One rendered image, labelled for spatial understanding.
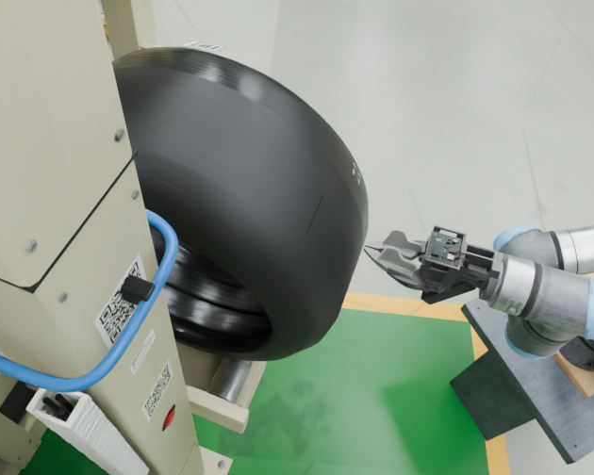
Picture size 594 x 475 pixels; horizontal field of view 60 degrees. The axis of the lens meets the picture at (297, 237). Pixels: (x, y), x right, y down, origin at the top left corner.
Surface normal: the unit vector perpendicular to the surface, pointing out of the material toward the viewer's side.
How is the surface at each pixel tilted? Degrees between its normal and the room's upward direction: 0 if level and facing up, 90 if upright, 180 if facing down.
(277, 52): 0
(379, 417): 0
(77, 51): 90
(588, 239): 25
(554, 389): 0
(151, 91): 11
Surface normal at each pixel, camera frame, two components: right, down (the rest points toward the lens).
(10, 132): 0.93, 0.35
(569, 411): 0.11, -0.53
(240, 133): 0.36, -0.42
